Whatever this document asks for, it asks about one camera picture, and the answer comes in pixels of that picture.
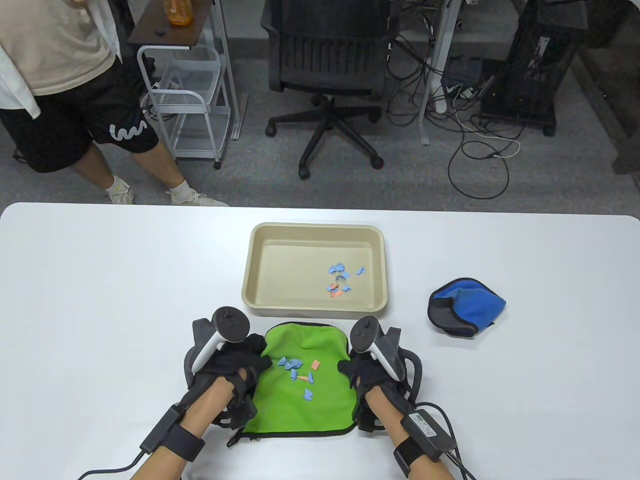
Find grey right hand controller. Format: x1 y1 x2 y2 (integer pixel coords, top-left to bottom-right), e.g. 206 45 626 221
349 316 423 401

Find grey and blue hand towel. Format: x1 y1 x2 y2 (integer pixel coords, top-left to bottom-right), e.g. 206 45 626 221
427 277 507 339

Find tangle of black cables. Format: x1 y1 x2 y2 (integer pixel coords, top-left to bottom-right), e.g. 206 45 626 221
387 0 526 141

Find white floor cable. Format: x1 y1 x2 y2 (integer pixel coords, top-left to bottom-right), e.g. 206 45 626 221
452 107 522 161

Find paper scraps from green cloth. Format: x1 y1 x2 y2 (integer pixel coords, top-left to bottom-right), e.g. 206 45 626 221
276 356 321 402

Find white metal cart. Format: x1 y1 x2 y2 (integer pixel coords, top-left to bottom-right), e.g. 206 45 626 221
137 45 232 170

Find black right wrist sensor box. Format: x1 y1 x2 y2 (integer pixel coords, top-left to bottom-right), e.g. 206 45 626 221
402 409 457 462

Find person's right forearm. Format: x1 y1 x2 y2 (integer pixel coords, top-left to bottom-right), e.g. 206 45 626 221
362 390 461 480

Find black left wrist strap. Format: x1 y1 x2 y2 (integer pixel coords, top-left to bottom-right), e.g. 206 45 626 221
160 425 206 462

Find black glove module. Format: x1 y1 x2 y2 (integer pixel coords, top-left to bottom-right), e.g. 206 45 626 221
351 385 386 435
215 390 258 428

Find black right glove module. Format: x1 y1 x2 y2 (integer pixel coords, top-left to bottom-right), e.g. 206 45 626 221
351 385 386 435

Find black sensor cable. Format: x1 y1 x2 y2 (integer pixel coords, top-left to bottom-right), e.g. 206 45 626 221
415 401 476 480
75 450 151 480

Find brown wooden side table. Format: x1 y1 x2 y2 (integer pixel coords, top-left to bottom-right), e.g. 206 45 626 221
127 0 213 48

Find beige plastic tray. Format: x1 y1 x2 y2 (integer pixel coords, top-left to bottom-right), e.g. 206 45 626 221
241 222 390 321

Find black left glove module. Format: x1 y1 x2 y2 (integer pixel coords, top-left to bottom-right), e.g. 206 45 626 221
215 390 258 428

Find grey left hand controller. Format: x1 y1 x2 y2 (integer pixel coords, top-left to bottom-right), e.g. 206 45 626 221
184 306 250 386

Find white desk leg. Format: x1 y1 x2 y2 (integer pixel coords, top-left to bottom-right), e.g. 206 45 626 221
417 0 463 146
209 0 249 142

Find black computer tower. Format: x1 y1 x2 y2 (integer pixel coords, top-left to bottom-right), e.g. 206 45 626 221
480 0 588 137

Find paper scraps from grey cloth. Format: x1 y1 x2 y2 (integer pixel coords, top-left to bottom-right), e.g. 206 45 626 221
326 261 367 297

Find orange bottle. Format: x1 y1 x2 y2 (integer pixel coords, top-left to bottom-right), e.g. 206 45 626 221
165 0 193 27

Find black left wrist sensor box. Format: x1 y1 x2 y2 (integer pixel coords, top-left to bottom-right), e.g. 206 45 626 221
139 404 185 455

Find black box under desk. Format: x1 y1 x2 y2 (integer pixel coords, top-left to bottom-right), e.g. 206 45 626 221
442 54 485 87

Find grey hand controller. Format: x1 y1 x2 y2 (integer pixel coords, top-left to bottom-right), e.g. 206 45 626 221
184 306 250 386
349 316 423 401

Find green hand towel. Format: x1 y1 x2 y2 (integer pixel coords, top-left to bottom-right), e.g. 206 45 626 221
227 321 358 447

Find person's left forearm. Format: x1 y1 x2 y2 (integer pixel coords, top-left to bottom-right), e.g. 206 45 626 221
131 367 248 480

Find person's right hand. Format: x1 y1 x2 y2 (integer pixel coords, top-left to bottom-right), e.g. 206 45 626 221
337 355 409 402

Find black office chair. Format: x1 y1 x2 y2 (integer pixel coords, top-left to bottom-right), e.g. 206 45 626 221
261 0 401 180

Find white sneaker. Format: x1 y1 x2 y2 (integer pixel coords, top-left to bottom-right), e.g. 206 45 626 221
169 180 230 207
107 176 135 205

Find black wrist sensor box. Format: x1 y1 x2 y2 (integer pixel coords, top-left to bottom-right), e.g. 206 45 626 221
402 409 457 462
139 404 185 455

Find person's left hand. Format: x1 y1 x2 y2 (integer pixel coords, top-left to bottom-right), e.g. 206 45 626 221
187 332 273 417

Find black looped floor cable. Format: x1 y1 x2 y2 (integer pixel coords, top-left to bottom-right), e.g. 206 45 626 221
447 141 511 200

